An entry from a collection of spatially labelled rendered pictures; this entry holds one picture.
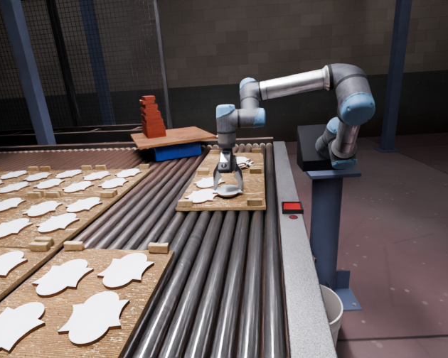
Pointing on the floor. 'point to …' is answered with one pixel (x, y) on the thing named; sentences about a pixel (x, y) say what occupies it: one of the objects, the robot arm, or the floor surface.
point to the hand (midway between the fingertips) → (228, 190)
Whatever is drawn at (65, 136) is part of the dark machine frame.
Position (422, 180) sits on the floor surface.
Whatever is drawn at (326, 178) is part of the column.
